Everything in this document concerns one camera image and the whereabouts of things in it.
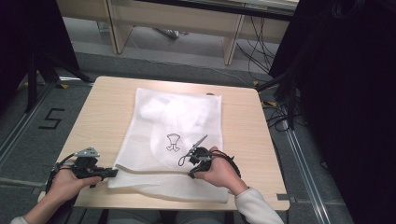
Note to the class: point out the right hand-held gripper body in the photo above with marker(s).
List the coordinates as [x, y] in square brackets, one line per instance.
[200, 157]

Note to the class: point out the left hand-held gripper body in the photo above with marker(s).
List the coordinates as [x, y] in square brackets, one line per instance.
[86, 161]

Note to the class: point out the white mesh laundry bag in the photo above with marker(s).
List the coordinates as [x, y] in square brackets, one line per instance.
[186, 118]

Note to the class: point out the person's right hand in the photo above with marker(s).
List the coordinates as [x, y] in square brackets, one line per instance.
[222, 172]

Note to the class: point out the person's left hand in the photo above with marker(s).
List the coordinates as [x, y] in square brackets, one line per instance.
[67, 186]

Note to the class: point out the white garment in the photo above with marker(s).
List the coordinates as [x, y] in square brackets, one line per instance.
[155, 109]

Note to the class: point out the grey tape strip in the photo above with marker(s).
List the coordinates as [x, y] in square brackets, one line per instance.
[285, 197]

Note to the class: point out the grey power strip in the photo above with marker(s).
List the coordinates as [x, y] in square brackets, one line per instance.
[169, 33]

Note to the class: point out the light wooden bench desk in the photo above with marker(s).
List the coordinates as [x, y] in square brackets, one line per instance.
[174, 18]

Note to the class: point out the black curtain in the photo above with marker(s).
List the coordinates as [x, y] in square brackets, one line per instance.
[348, 109]
[31, 31]

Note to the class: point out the metal floor rail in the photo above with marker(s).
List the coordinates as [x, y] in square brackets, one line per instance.
[18, 130]
[306, 177]

